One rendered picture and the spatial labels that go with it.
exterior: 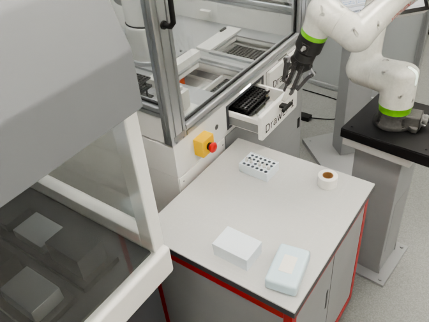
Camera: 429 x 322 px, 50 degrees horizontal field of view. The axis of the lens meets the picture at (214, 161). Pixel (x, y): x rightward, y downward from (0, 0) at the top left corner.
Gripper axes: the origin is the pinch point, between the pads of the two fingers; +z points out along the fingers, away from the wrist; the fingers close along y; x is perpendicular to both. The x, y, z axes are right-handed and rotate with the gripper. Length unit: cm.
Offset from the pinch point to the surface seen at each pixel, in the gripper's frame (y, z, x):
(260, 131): -0.6, 13.6, -11.2
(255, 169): 7.2, 17.9, -24.9
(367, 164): 39.2, 23.6, 18.0
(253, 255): 26, 11, -60
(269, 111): -2.1, 8.0, -5.2
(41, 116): -13, -47, -101
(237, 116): -12.2, 15.7, -9.2
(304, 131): -6, 107, 110
